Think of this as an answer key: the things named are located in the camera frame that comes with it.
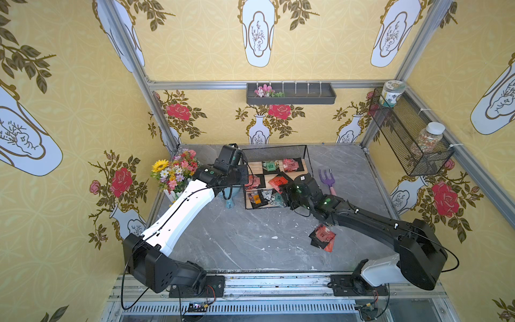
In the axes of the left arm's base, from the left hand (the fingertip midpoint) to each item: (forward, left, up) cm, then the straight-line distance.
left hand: (236, 172), depth 80 cm
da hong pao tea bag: (-20, -36, -22) cm, 46 cm away
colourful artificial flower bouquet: (+5, +28, -7) cm, 29 cm away
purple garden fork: (+10, -46, -23) cm, 53 cm away
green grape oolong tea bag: (+8, -14, -6) cm, 18 cm away
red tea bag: (-1, -17, -6) cm, 18 cm away
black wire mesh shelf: (+1, -13, -21) cm, 24 cm away
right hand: (-2, -18, -5) cm, 19 cm away
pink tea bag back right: (+8, -23, -6) cm, 25 cm away
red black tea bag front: (-1, -7, -6) cm, 9 cm away
